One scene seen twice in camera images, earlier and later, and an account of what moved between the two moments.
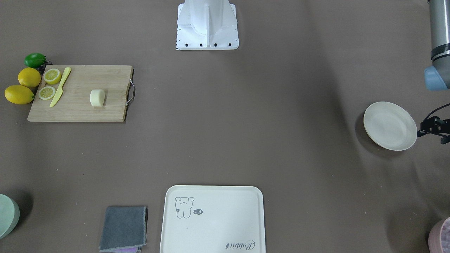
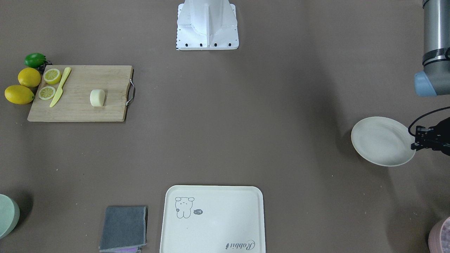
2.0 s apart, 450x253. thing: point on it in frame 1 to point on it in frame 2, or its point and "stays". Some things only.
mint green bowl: x=10 y=213 stays
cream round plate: x=390 y=125 to x=383 y=141
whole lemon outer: x=19 y=94 stays
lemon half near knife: x=52 y=76 stays
